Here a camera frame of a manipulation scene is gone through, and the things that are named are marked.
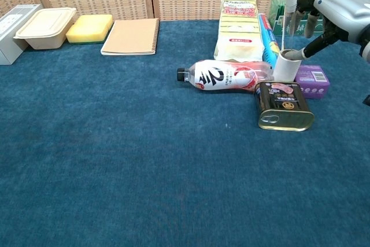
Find beige lidded food container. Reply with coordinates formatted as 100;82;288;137
13;7;77;50

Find clear box green tea bags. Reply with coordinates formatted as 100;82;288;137
267;0;327;37

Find clear plastic tube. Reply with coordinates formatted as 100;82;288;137
281;0;299;53

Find small purple box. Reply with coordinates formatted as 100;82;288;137
294;64;331;99

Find yellow sponge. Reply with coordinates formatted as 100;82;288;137
75;14;114;27
65;22;110;46

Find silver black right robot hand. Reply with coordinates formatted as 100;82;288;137
284;0;370;59

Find yellow sponge multipack bag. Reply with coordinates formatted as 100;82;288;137
213;0;265;61

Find brown spiral notebook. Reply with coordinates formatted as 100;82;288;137
100;17;161;56

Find white power strip box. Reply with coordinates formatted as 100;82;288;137
0;4;43;65

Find black gold meat can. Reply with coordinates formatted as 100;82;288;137
253;81;315;132

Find blue table cloth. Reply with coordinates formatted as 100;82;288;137
0;20;370;247

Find blue cling wrap box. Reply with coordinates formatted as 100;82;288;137
258;13;281;65

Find plastic bottle white red label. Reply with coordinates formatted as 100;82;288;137
176;59;275;93

